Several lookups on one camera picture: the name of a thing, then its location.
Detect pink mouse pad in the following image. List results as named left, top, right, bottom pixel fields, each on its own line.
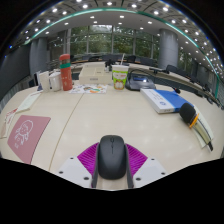
left=7, top=114, right=52, bottom=165

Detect red thermos bottle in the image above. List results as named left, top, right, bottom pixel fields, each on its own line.
left=58, top=53, right=74, bottom=92

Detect dark conference microphone unit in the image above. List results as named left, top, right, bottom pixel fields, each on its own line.
left=125, top=68, right=157, bottom=92

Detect ceiling lights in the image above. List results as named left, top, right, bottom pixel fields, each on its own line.
left=8, top=0, right=224, bottom=84

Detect long curved conference desk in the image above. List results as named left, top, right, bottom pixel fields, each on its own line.
left=69, top=59, right=224, bottom=108

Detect printed paper cup with straw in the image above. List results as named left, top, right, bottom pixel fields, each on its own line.
left=111, top=53, right=130, bottom=91

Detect dark office chairs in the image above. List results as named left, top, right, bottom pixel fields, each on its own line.
left=69, top=53, right=214, bottom=94

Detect colourful printed flyer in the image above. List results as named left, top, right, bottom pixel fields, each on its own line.
left=68, top=83, right=108, bottom=95

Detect beige cardboard box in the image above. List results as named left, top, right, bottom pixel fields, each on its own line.
left=78, top=63, right=114, bottom=86

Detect black computer mouse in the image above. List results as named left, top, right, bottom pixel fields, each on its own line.
left=96, top=134, right=128, bottom=181

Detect white lidded ceramic mug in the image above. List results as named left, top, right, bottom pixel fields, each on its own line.
left=48, top=70, right=63, bottom=93

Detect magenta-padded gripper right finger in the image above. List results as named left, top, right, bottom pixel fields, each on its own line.
left=124, top=143, right=168, bottom=190

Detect black handheld microphone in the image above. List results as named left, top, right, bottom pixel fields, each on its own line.
left=179, top=102, right=214, bottom=152

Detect white booklet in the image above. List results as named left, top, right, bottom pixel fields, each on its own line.
left=15, top=91, right=43, bottom=114

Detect blue and white book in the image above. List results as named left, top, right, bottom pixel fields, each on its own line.
left=139, top=87, right=194, bottom=115

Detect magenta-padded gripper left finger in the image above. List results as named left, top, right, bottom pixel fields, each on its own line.
left=55, top=142, right=100, bottom=190

